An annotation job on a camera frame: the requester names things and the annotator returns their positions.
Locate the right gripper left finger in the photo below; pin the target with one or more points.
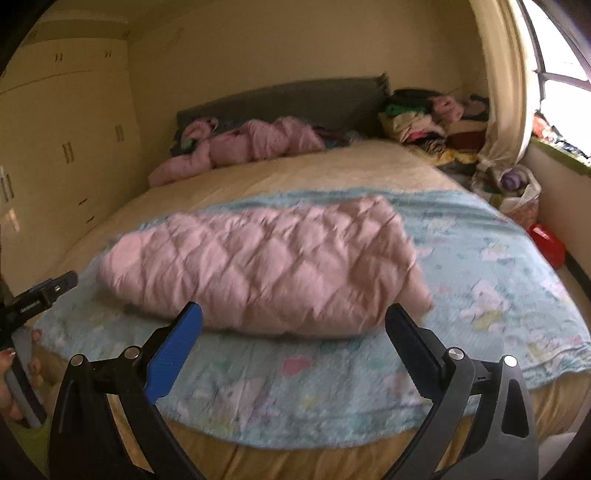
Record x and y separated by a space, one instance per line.
85 442

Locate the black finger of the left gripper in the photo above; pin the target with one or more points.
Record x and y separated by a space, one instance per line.
51 289

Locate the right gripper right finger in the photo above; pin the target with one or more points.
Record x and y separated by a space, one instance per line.
502 442

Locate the pink quilted coat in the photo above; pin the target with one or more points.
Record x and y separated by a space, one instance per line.
324 271

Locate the pile of folded clothes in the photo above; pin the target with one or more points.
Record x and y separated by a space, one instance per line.
450 131

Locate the person's left hand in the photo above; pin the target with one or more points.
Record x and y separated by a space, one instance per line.
19 379

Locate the cream bed sheet mattress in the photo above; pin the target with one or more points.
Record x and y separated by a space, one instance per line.
247 408

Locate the cream wardrobe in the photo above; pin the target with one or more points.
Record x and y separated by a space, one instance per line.
70 144

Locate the red object on floor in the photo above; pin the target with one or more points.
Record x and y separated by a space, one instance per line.
549 245

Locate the plastic bag with items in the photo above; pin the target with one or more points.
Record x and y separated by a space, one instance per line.
515 192

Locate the crumpled pink puffer jacket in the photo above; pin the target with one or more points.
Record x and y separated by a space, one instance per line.
202 146

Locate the dark grey headboard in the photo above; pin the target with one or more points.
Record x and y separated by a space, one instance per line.
342 104

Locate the cream curtain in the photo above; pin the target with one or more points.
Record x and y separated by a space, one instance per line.
513 84

